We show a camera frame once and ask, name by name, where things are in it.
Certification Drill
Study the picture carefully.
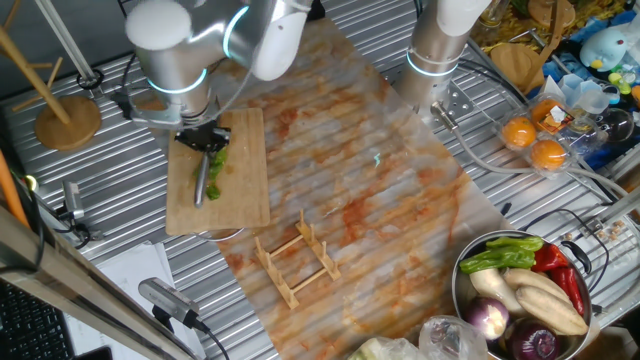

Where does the dark red onion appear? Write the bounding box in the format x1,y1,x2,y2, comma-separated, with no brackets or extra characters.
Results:
507,319,561,360

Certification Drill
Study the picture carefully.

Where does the aluminium frame beam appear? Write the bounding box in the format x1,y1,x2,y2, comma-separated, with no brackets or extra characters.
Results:
0,205,197,360

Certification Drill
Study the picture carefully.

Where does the small grey mounted camera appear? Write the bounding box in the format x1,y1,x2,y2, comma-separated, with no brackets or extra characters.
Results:
53,179,105,245

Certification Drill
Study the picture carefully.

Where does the wooden dish rack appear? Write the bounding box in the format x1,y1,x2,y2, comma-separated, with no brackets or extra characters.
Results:
253,208,343,311

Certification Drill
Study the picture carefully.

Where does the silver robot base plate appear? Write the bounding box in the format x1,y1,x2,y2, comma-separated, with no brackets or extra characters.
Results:
414,82,475,126

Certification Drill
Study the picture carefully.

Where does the round wooden disc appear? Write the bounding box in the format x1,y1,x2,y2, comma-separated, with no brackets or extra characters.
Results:
527,0,576,29

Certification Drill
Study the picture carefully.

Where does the silver pole with black ring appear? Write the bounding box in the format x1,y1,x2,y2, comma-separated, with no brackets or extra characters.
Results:
33,0,107,100

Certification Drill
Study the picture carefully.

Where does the short green pepper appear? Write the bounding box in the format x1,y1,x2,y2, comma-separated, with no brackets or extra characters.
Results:
485,235,545,253

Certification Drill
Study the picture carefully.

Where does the steel kitchen knife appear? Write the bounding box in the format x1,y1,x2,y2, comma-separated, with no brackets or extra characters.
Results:
193,149,212,209

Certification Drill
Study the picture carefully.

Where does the pale purple onion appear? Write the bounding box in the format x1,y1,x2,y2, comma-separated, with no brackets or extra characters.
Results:
464,296,511,342

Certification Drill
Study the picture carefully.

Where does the long red pepper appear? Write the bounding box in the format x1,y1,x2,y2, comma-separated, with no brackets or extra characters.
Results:
549,266,586,317

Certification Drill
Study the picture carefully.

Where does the beige sweet potato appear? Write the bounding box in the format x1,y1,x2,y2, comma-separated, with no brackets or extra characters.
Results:
514,285,589,337
502,268,571,304

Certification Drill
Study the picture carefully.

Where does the black keyboard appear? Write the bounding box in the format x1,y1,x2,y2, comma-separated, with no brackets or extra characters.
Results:
0,279,76,360

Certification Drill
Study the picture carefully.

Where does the black cable near pot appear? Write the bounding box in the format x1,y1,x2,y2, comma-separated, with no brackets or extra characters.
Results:
519,207,612,294

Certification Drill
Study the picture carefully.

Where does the round glass bowl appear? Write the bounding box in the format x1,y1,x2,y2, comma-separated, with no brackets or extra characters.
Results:
597,107,636,144

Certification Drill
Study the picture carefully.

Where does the white paper sheet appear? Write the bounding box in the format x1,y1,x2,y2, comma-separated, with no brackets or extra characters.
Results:
64,242,207,360

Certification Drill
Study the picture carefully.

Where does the wooden mug tree stand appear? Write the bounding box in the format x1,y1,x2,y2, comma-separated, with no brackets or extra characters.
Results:
0,0,104,152

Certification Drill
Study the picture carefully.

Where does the grey hose with metal connector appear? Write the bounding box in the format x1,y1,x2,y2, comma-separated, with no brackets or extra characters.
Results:
430,101,629,197

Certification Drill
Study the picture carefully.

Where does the clear plastic fruit container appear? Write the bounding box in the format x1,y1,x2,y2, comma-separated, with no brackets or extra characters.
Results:
493,92,609,180

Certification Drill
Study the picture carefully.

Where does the blue plush toy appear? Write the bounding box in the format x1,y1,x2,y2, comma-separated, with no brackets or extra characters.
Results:
579,27,629,74

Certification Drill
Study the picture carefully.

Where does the black base cable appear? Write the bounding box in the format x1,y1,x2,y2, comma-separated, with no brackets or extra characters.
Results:
457,58,531,107

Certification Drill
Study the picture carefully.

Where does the clear plastic cup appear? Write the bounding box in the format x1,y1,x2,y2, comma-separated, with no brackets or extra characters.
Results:
558,73,612,115

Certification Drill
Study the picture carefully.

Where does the white radish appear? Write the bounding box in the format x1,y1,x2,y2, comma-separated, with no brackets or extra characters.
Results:
469,268,524,317

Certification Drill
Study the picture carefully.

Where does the grey camera with black cable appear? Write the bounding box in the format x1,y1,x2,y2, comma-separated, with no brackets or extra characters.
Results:
138,277,231,360

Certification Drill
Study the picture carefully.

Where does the clear plastic bag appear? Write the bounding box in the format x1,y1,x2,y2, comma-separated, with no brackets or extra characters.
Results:
419,314,491,360

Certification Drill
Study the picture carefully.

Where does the green yellow toy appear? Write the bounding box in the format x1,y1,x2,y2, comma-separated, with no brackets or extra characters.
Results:
606,69,634,96

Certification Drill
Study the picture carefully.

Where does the stainless steel pot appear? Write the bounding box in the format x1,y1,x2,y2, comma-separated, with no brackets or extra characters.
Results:
451,229,597,360

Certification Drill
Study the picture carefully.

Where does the plastic bag with cabbage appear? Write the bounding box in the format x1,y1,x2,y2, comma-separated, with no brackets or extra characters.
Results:
347,335,426,360

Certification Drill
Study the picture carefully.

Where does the orange fruit with label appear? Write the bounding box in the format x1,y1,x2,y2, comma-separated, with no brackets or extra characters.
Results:
530,98,574,135

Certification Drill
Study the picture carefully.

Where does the long green pepper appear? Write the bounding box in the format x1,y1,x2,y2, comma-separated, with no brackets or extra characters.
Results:
458,247,537,275

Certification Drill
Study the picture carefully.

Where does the bamboo cutting board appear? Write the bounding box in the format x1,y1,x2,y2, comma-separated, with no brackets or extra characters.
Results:
164,107,272,244

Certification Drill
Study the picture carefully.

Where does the wooden stand with round base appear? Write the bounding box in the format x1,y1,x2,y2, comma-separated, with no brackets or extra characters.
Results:
489,0,569,95

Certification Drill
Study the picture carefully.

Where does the orange tube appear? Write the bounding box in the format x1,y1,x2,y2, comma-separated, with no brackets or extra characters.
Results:
0,149,31,229

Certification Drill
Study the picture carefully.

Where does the wide red pepper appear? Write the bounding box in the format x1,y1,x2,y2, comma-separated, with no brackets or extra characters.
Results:
530,243,569,274

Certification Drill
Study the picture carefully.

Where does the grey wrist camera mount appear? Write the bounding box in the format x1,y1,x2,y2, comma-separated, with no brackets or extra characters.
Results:
110,88,185,132

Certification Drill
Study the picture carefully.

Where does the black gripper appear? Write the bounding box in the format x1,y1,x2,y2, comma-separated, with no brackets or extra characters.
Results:
173,119,232,154

